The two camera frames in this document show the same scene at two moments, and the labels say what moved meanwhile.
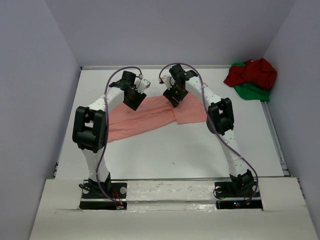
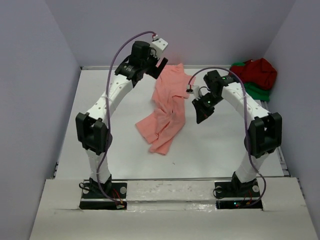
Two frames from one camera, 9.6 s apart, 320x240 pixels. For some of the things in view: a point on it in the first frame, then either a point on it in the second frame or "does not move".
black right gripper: (168, 94) → (202, 113)
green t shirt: (251, 91) does not move
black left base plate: (117, 190) does not move
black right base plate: (224, 190) does not move
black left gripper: (140, 98) → (155, 71)
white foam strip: (154, 196) does not move
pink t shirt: (124, 121) → (168, 116)
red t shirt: (259, 72) does not move
